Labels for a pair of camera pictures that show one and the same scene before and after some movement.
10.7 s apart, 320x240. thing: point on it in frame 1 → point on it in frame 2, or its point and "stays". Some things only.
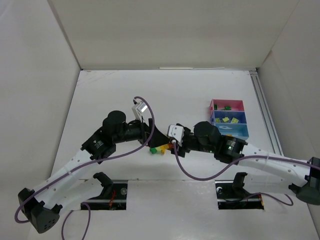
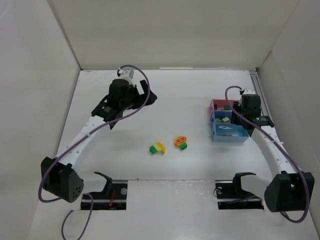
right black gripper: x=184 y=141 → x=238 y=110
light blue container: x=239 y=130 stays
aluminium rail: x=274 y=140 stays
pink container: x=218 y=104 stays
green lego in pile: x=153 y=150 stays
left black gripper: x=146 y=133 → x=142 y=92
